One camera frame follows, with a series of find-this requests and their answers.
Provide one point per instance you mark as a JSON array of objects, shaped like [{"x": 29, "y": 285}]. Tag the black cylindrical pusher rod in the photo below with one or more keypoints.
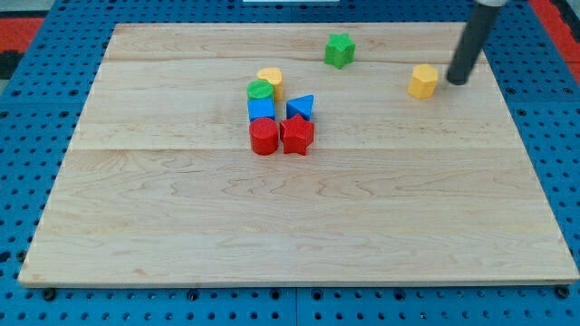
[{"x": 471, "y": 42}]

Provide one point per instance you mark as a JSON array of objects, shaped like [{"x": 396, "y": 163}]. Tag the yellow hexagon block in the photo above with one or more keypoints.
[{"x": 424, "y": 80}]

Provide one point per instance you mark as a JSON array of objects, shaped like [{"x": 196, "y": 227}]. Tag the green star block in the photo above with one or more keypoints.
[{"x": 339, "y": 50}]

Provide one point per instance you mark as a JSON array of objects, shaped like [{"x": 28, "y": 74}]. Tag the blue triangle block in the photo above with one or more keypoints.
[{"x": 302, "y": 106}]

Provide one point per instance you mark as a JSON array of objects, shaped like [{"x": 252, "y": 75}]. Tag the yellow heart block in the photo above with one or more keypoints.
[{"x": 275, "y": 77}]

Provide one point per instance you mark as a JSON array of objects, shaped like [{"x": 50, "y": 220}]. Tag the red star block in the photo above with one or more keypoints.
[{"x": 297, "y": 134}]

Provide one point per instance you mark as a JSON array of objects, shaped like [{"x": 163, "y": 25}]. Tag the wooden board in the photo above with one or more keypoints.
[{"x": 160, "y": 188}]

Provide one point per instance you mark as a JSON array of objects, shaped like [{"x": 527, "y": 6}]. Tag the green cylinder block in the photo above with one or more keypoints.
[{"x": 259, "y": 89}]

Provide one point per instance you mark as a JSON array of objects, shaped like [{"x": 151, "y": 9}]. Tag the blue cube block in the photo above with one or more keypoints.
[{"x": 261, "y": 108}]

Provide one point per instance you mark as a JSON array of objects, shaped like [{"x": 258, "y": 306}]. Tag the red cylinder block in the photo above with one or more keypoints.
[{"x": 263, "y": 136}]

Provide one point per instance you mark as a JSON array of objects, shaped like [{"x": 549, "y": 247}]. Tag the red and black mat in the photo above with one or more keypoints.
[{"x": 18, "y": 29}]

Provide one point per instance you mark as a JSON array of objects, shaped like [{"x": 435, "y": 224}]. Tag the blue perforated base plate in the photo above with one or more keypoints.
[{"x": 43, "y": 101}]

